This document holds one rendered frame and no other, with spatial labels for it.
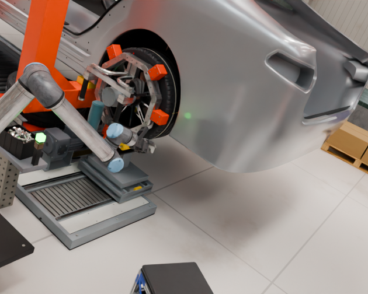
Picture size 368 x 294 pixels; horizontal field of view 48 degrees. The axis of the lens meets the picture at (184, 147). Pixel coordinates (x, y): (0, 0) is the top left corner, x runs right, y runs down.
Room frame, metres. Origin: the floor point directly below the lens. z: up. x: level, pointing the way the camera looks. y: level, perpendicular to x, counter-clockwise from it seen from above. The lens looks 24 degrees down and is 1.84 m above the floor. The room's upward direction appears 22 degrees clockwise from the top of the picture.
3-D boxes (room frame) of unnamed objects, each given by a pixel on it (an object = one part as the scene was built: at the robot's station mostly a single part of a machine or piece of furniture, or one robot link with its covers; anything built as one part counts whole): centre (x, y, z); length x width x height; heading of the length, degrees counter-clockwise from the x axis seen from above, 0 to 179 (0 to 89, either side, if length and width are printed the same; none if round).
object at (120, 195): (2.83, 0.42, 0.13); 0.50 x 0.36 x 0.10; 61
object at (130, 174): (2.83, 0.42, 0.32); 0.40 x 0.30 x 0.28; 61
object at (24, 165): (2.16, 0.96, 0.44); 0.43 x 0.17 x 0.03; 61
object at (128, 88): (2.53, 0.47, 1.03); 0.19 x 0.18 x 0.11; 151
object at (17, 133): (2.15, 0.94, 0.51); 0.20 x 0.14 x 0.13; 70
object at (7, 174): (2.18, 0.99, 0.21); 0.10 x 0.10 x 0.42; 61
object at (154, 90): (2.68, 0.50, 0.85); 0.54 x 0.07 x 0.54; 61
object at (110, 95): (2.62, 0.54, 0.85); 0.21 x 0.14 x 0.14; 151
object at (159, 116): (2.53, 0.22, 0.85); 0.09 x 0.08 x 0.07; 61
